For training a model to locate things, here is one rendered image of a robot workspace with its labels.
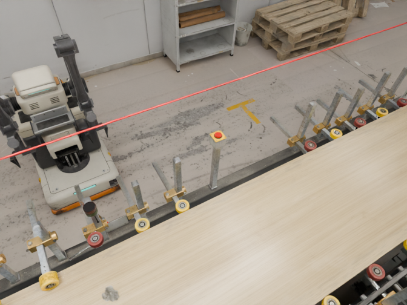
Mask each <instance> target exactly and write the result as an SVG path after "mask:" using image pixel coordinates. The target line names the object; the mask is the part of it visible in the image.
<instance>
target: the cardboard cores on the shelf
mask: <svg viewBox="0 0 407 305"><path fill-rule="evenodd" d="M218 11H220V6H219V5H217V6H214V7H208V8H203V9H199V10H193V11H188V12H184V13H179V14H178V15H179V28H185V27H189V26H192V25H196V24H200V23H203V22H208V21H212V20H215V19H219V18H223V17H225V12H224V11H220V12H218Z"/></svg>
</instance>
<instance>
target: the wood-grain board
mask: <svg viewBox="0 0 407 305"><path fill-rule="evenodd" d="M406 239H407V105H406V106H404V107H402V108H400V109H397V110H395V111H393V112H391V113H389V114H387V115H385V116H383V117H381V118H379V119H377V120H375V121H373V122H371V123H368V124H366V125H364V126H362V127H360V128H358V129H356V130H354V131H351V132H350V133H348V134H345V135H344V136H342V137H339V138H338V139H335V140H333V141H331V142H329V143H327V144H325V145H323V146H320V147H318V148H316V149H314V150H312V151H310V152H308V153H306V154H304V155H302V156H300V157H298V158H296V159H294V160H292V161H289V162H287V163H285V164H283V165H281V166H279V167H277V168H274V169H272V170H270V171H268V172H266V173H264V174H262V175H260V176H258V177H256V178H254V179H252V180H250V181H248V182H246V183H243V184H241V185H239V186H237V187H235V188H233V189H231V190H229V191H227V192H224V193H223V194H221V195H218V196H217V197H215V198H212V199H210V200H208V201H206V202H204V203H202V204H200V205H197V206H195V207H193V208H191V209H189V210H187V211H185V212H183V213H181V214H179V215H177V216H175V217H173V218H171V219H169V220H166V221H164V222H162V223H160V224H158V225H156V226H154V227H152V228H150V229H147V230H146V231H143V232H141V233H140V234H137V235H135V236H133V237H131V238H129V239H127V240H125V241H123V242H121V243H118V244H116V245H114V246H112V247H110V248H108V249H106V250H104V251H102V252H100V253H98V254H96V255H94V256H92V257H90V258H87V259H85V260H83V261H81V262H79V263H77V264H75V265H72V266H70V267H68V268H66V269H64V270H62V271H60V272H58V273H57V275H58V278H59V284H58V285H57V286H56V287H55V288H53V289H51V290H46V291H43V290H41V287H40V284H39V282H37V283H35V284H33V285H31V286H29V287H26V288H25V289H23V290H20V291H19V292H17V293H15V294H13V295H10V296H8V297H6V298H4V299H2V300H1V305H315V304H317V303H318V302H319V301H321V300H322V299H324V298H325V297H326V296H328V295H329V294H330V293H332V292H334V291H335V290H336V289H338V288H339V287H340V286H342V285H343V284H345V283H346V282H347V281H349V280H350V279H351V278H353V277H355V276H356V275H357V274H359V273H360V272H361V271H363V270H364V269H366V268H367V267H368V266H369V265H371V264H373V263H374V262H375V261H377V260H378V259H379V258H381V257H382V256H384V255H385V254H387V253H388V252H389V251H391V250H392V249H394V248H395V247H396V246H398V245H399V244H400V243H402V242H403V241H405V240H406ZM109 285H111V286H113V289H114V290H117V291H118V295H119V296H120V297H119V298H118V300H117V301H113V302H112V301H107V302H106V301H105V300H103V299H102V293H104V292H105V288H106V287H108V286H109Z"/></svg>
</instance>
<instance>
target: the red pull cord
mask: <svg viewBox="0 0 407 305"><path fill-rule="evenodd" d="M403 24H407V22H405V23H402V24H399V25H396V26H393V27H390V28H387V29H384V30H381V31H378V32H375V33H372V34H369V35H366V36H363V37H361V38H357V39H354V40H352V41H349V42H345V43H343V44H340V45H336V46H334V47H331V48H327V49H325V50H322V51H318V52H316V53H313V54H309V55H307V56H304V57H300V58H298V59H295V60H292V61H289V62H285V63H283V64H280V65H276V66H274V67H271V68H267V69H265V70H262V71H258V72H256V73H253V74H249V75H247V76H244V77H240V78H238V79H235V80H231V81H229V82H225V83H223V84H220V85H216V86H214V87H211V88H207V89H205V90H202V91H199V92H196V93H193V94H190V95H187V96H184V97H181V98H178V99H175V100H172V101H169V102H166V103H163V104H160V105H157V106H155V107H151V108H148V109H146V110H142V111H139V112H136V113H133V114H130V115H127V116H124V117H121V118H118V119H115V120H112V121H109V122H106V123H103V124H100V125H97V126H94V127H91V128H88V129H86V130H82V131H79V132H76V133H73V134H70V135H67V136H64V137H61V138H58V139H56V140H52V141H50V142H47V143H43V144H41V145H38V146H34V147H32V148H29V149H25V150H23V151H20V152H16V153H14V154H10V155H8V156H5V157H1V158H0V160H3V159H6V158H9V157H12V156H15V155H18V154H21V153H24V152H27V151H30V150H33V149H35V148H39V147H41V146H44V145H48V144H50V143H53V142H57V141H59V140H62V139H66V138H68V137H71V136H75V135H77V134H80V133H84V132H86V131H89V130H92V129H95V128H98V127H100V126H104V125H107V124H109V123H113V122H116V121H118V120H122V119H125V118H128V117H131V116H134V115H137V114H139V113H143V112H145V111H148V110H152V109H154V108H157V107H161V106H163V105H166V104H169V103H172V102H175V101H178V100H181V99H184V98H187V97H190V96H193V95H195V94H199V93H202V92H204V91H208V90H211V89H213V88H217V87H220V86H222V85H226V84H229V83H232V82H235V81H237V80H241V79H243V78H246V77H249V76H252V75H255V74H258V73H261V72H264V71H267V70H270V69H273V68H276V67H279V66H282V65H285V64H288V63H291V62H294V61H297V60H299V59H303V58H305V57H308V56H312V55H314V54H317V53H321V52H323V51H326V50H330V49H332V48H336V47H339V46H341V45H345V44H347V43H350V42H353V41H356V40H359V39H362V38H365V37H368V36H371V35H374V34H377V33H380V32H383V31H386V30H389V29H392V28H395V27H398V26H400V25H403Z"/></svg>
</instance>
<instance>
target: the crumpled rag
mask: <svg viewBox="0 0 407 305"><path fill-rule="evenodd" d="M119 297H120V296H119V295H118V291H117V290H114V289H113V286H111V285H109V286H108V287H106V288H105V292H104V293H102V299H103V300H105V301H106V302H107V301H112V302H113V301H117V300H118V298H119Z"/></svg>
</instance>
